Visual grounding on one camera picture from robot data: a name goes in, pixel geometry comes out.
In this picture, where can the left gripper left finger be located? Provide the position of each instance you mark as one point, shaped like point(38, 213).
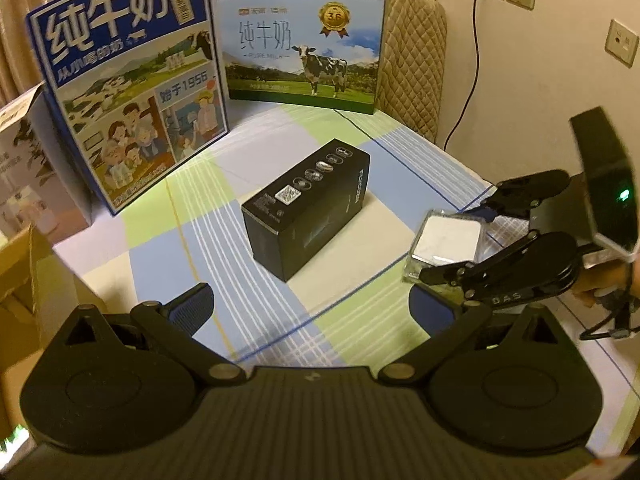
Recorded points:
point(171, 328)

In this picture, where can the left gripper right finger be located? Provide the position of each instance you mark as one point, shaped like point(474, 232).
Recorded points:
point(450, 327)

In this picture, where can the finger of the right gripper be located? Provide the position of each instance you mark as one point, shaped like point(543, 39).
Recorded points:
point(535, 267)
point(516, 198)

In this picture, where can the white pad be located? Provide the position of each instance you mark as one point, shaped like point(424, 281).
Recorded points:
point(445, 237)

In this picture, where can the person right hand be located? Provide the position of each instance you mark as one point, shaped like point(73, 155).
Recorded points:
point(605, 275)

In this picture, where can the checked blue green tablecloth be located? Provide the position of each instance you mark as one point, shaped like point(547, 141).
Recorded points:
point(348, 306)

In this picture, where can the brown cardboard box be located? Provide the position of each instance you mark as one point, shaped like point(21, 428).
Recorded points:
point(37, 293)

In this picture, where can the black product box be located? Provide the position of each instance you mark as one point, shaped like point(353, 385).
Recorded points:
point(294, 216)

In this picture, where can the quilted beige chair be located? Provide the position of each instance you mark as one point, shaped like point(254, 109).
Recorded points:
point(412, 64)

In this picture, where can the white appliance box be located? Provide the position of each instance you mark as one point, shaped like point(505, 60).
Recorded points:
point(40, 185)

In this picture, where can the blue cartoon milk carton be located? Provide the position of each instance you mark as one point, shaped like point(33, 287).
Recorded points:
point(135, 85)

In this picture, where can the green cow milk carton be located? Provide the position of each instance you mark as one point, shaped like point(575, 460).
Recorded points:
point(323, 53)

